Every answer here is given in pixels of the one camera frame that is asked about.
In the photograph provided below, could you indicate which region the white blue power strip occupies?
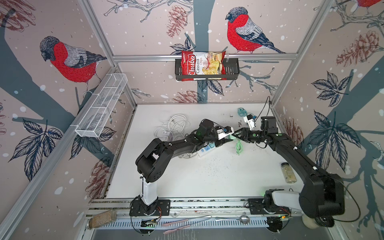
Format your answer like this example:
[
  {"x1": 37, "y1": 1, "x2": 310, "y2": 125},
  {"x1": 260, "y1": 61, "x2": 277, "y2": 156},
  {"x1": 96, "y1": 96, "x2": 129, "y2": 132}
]
[{"x1": 197, "y1": 145, "x2": 216, "y2": 158}]

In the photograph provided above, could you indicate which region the white power strip cable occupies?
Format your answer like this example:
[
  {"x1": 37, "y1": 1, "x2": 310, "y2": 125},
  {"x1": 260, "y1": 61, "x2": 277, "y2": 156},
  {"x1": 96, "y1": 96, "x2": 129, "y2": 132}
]
[{"x1": 166, "y1": 113, "x2": 191, "y2": 135}]

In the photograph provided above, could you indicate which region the small white plug adapter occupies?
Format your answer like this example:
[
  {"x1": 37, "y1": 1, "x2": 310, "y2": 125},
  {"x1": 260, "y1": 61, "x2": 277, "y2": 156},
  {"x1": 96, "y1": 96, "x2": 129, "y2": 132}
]
[{"x1": 154, "y1": 126, "x2": 174, "y2": 142}]

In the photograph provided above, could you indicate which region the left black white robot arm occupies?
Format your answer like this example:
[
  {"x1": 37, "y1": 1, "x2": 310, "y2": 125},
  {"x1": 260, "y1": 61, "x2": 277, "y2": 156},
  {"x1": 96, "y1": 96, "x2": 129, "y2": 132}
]
[{"x1": 130, "y1": 119, "x2": 235, "y2": 216}]

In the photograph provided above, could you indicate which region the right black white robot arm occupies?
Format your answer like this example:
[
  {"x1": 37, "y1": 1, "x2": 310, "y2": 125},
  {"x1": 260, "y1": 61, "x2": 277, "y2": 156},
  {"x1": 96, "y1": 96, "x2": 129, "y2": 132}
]
[{"x1": 233, "y1": 117, "x2": 345, "y2": 219}]

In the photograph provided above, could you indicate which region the glass spice jar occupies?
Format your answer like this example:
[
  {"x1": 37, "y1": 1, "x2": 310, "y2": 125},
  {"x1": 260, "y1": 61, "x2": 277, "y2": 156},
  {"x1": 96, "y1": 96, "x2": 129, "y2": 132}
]
[{"x1": 281, "y1": 163, "x2": 297, "y2": 184}]

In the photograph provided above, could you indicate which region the red Chuba cassava chips bag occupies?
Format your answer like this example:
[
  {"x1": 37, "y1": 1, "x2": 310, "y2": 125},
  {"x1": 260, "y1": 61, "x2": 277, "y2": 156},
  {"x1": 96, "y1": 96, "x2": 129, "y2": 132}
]
[{"x1": 181, "y1": 51, "x2": 226, "y2": 81}]

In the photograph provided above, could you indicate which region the metal spoon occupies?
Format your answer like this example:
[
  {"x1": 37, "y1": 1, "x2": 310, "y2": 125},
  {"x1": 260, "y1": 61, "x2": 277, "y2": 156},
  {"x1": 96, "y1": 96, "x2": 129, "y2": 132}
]
[{"x1": 215, "y1": 215, "x2": 250, "y2": 225}]

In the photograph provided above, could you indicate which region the black white tape roll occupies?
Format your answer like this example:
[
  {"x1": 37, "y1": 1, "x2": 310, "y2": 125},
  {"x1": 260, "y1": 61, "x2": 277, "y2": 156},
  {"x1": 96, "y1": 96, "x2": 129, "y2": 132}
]
[{"x1": 302, "y1": 215, "x2": 335, "y2": 230}]

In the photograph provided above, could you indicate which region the pink chopsticks pair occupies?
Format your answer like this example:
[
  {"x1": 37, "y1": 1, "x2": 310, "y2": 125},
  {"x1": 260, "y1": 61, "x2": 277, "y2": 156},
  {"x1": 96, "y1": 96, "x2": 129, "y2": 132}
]
[{"x1": 161, "y1": 215, "x2": 211, "y2": 235}]

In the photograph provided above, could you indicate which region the grey white coiled cable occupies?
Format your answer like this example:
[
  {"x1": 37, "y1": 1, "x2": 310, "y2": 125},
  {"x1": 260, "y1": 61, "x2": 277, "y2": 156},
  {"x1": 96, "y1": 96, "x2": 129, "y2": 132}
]
[{"x1": 178, "y1": 151, "x2": 199, "y2": 160}]

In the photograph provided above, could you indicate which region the black wall basket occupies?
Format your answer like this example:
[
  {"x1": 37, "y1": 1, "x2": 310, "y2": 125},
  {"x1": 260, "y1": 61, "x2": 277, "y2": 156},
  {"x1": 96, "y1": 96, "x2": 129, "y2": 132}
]
[{"x1": 175, "y1": 58, "x2": 240, "y2": 81}]

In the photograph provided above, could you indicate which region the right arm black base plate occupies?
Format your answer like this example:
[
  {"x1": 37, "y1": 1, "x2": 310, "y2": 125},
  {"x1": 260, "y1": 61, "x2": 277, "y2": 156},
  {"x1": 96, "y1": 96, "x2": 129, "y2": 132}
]
[{"x1": 245, "y1": 198, "x2": 292, "y2": 215}]

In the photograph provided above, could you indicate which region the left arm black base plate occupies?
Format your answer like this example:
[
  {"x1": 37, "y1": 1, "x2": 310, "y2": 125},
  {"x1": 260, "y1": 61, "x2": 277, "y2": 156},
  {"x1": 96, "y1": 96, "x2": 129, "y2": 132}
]
[{"x1": 129, "y1": 197, "x2": 171, "y2": 217}]

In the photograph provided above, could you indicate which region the white wire mesh basket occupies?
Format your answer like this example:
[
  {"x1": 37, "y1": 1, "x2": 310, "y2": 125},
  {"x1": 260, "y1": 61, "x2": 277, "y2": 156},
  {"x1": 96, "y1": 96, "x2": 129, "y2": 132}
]
[{"x1": 75, "y1": 73, "x2": 128, "y2": 138}]

